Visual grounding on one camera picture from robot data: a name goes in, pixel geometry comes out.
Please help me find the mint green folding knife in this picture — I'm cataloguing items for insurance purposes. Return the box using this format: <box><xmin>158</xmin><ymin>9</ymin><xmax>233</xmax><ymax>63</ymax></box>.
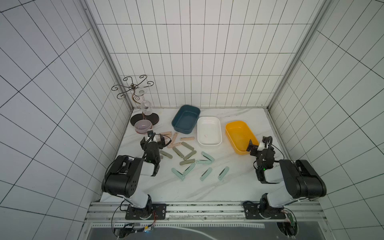
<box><xmin>218</xmin><ymin>167</ymin><xmax>230</xmax><ymax>181</ymax></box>
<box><xmin>171</xmin><ymin>168</ymin><xmax>185</xmax><ymax>181</ymax></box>
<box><xmin>183</xmin><ymin>163</ymin><xmax>196</xmax><ymax>176</ymax></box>
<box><xmin>196</xmin><ymin>160</ymin><xmax>213</xmax><ymax>165</ymax></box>
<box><xmin>200</xmin><ymin>167</ymin><xmax>213</xmax><ymax>182</ymax></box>
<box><xmin>201</xmin><ymin>152</ymin><xmax>215</xmax><ymax>162</ymax></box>

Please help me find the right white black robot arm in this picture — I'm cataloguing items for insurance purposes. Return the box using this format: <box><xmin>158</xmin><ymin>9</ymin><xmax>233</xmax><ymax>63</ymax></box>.
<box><xmin>243</xmin><ymin>136</ymin><xmax>327</xmax><ymax>220</ymax></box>

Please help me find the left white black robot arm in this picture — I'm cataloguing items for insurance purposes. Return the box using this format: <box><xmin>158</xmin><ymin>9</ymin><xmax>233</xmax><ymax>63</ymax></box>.
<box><xmin>102</xmin><ymin>130</ymin><xmax>172</xmax><ymax>219</ymax></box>

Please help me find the yellow storage box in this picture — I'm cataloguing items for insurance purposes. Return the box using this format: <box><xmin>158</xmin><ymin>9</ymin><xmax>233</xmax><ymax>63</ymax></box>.
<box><xmin>225</xmin><ymin>121</ymin><xmax>259</xmax><ymax>155</ymax></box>

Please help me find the dark teal storage box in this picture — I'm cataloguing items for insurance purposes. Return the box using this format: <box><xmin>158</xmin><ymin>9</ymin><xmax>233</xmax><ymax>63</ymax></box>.
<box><xmin>172</xmin><ymin>105</ymin><xmax>201</xmax><ymax>135</ymax></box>

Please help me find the white storage box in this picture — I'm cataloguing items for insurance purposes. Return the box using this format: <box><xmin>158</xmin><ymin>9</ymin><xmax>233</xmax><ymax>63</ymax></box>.
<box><xmin>197</xmin><ymin>116</ymin><xmax>223</xmax><ymax>146</ymax></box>

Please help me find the olive green folding knife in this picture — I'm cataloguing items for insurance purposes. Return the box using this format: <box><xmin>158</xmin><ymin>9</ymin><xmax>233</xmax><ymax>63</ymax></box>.
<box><xmin>179</xmin><ymin>159</ymin><xmax>196</xmax><ymax>166</ymax></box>
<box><xmin>172</xmin><ymin>147</ymin><xmax>185</xmax><ymax>159</ymax></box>
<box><xmin>181</xmin><ymin>142</ymin><xmax>195</xmax><ymax>151</ymax></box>
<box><xmin>183</xmin><ymin>150</ymin><xmax>197</xmax><ymax>161</ymax></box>
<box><xmin>160</xmin><ymin>150</ymin><xmax>173</xmax><ymax>159</ymax></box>

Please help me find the pink glass bowl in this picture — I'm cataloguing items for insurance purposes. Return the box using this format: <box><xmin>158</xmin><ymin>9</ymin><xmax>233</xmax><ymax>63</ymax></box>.
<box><xmin>134</xmin><ymin>120</ymin><xmax>153</xmax><ymax>134</ymax></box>

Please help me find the metal scroll cup rack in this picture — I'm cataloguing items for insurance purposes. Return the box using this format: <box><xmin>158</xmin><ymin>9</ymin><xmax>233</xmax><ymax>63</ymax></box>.
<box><xmin>111</xmin><ymin>75</ymin><xmax>160</xmax><ymax>126</ymax></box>

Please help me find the clear glass on rack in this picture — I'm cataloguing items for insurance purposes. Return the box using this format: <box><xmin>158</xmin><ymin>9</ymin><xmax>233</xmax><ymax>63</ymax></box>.
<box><xmin>141</xmin><ymin>100</ymin><xmax>153</xmax><ymax>116</ymax></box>

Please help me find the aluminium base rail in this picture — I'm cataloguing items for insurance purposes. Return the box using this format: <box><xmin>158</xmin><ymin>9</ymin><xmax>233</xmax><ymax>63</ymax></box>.
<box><xmin>86</xmin><ymin>202</ymin><xmax>326</xmax><ymax>224</ymax></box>

